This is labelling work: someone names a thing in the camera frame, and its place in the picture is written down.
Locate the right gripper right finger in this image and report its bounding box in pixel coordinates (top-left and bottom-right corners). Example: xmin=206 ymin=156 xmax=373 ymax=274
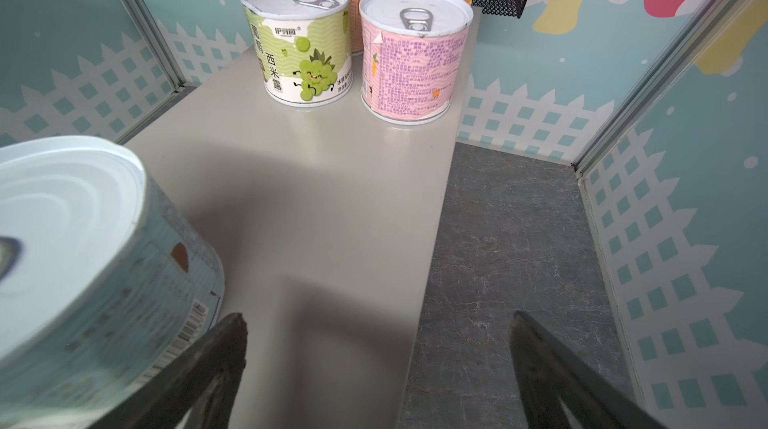
xmin=509 ymin=311 xmax=662 ymax=428

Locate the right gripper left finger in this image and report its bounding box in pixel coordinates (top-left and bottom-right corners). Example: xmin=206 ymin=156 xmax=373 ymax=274
xmin=91 ymin=313 xmax=248 ymax=428

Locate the green label can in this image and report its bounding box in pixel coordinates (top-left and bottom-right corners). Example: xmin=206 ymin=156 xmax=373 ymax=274
xmin=240 ymin=0 xmax=354 ymax=108

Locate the pink front can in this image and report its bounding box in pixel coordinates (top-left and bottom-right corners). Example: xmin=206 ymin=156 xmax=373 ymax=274
xmin=359 ymin=0 xmax=474 ymax=126

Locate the beige metal cabinet counter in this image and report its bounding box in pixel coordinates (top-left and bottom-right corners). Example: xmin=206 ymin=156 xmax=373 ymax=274
xmin=127 ymin=27 xmax=478 ymax=428

